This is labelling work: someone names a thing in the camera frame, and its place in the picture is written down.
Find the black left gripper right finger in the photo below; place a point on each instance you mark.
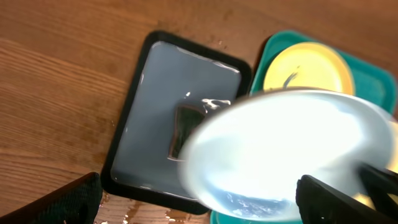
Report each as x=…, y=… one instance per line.
x=320, y=203

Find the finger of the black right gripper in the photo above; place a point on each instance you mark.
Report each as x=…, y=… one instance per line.
x=378, y=185

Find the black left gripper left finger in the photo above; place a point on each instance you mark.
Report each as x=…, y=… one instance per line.
x=77, y=202

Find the light blue plate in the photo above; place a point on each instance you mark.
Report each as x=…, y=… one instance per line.
x=245, y=160

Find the green scrubbing sponge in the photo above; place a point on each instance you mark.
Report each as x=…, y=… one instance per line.
x=186, y=119

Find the large teal serving tray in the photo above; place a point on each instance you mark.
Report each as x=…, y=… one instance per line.
x=372, y=83

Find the small black water tray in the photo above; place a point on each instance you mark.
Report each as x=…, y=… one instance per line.
x=170, y=71

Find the yellow plate at back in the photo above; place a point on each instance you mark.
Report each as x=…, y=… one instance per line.
x=309, y=64

